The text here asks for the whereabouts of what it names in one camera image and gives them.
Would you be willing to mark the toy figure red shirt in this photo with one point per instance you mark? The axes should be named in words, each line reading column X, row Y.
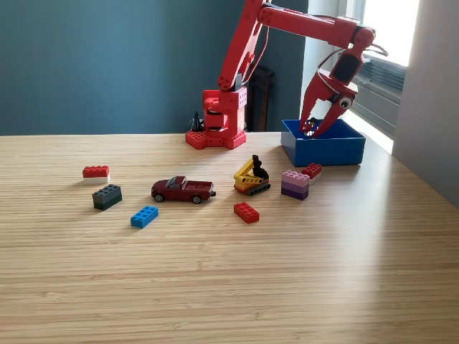
column 312, row 124

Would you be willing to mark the dark red toy pickup truck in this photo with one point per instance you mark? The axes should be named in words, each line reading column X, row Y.
column 186, row 190

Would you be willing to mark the light blue brick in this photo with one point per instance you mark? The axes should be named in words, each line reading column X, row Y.
column 143, row 216

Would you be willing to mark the red on white brick stack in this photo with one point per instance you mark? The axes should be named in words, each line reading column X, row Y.
column 95, row 172

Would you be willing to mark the blue plastic bin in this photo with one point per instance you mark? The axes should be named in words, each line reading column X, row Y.
column 322, row 154

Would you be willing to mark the grey pleated window blind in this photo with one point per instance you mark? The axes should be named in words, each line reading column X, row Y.
column 383, row 79

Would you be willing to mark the black folding rack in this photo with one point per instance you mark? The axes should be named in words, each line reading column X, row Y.
column 263, row 104

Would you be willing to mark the small red on white bricks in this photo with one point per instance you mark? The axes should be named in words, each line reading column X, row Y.
column 312, row 170

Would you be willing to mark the black table clamp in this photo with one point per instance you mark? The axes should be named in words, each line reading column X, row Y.
column 197, row 123
column 244, row 125

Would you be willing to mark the pink and purple brick stack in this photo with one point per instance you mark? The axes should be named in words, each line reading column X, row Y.
column 294, row 186

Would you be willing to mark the small yellow toy digger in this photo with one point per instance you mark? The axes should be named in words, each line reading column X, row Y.
column 247, row 181

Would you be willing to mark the grey on dark green bricks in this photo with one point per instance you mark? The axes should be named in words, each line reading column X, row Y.
column 105, row 197

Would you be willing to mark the white window frame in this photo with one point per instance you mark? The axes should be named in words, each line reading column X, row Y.
column 385, row 120

